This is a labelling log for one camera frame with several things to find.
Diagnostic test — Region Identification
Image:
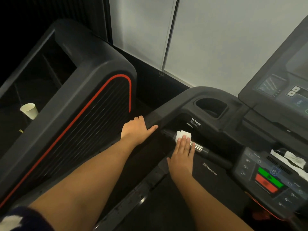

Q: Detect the person's left hand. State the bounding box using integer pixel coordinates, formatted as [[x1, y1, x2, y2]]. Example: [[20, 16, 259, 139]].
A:
[[120, 115, 159, 146]]

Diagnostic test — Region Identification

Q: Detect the person's left forearm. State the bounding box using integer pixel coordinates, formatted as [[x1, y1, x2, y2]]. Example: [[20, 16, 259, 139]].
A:
[[28, 138, 136, 231]]

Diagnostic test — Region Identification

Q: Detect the black and silver treadmill handlebar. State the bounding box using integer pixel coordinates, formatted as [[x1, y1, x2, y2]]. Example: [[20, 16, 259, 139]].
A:
[[160, 128, 233, 170]]

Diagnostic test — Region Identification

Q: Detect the person's right forearm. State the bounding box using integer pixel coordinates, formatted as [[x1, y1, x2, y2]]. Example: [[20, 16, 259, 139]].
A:
[[172, 175, 254, 231]]

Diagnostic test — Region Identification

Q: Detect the dark blue patterned sleeve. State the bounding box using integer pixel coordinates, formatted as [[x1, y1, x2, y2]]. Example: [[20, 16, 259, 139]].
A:
[[0, 206, 55, 231]]

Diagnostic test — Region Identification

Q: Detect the black treadmill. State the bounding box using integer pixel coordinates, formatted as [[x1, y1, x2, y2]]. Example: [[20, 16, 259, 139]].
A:
[[93, 15, 308, 231]]

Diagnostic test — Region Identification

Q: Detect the treadmill touchscreen console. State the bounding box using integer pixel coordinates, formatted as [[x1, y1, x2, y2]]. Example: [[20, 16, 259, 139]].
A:
[[238, 15, 308, 129]]

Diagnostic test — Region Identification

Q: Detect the white crumpled tissue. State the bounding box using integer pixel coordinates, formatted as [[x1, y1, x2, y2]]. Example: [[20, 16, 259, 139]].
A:
[[270, 149, 308, 182]]

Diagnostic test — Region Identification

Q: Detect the white paper cup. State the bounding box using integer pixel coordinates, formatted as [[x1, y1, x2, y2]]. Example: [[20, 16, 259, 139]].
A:
[[20, 103, 39, 120]]

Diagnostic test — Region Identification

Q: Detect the white wipe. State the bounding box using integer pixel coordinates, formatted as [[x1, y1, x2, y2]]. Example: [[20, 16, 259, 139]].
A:
[[175, 130, 192, 144]]

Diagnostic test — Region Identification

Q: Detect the treadmill button control panel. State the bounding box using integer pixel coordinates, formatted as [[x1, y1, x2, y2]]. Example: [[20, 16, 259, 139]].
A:
[[232, 147, 308, 220]]

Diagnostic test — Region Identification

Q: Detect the black machine with red stripe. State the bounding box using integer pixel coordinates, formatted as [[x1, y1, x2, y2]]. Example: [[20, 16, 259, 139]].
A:
[[0, 19, 138, 215]]

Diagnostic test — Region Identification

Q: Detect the person's right hand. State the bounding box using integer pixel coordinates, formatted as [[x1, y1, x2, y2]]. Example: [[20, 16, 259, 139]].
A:
[[167, 135, 196, 181]]

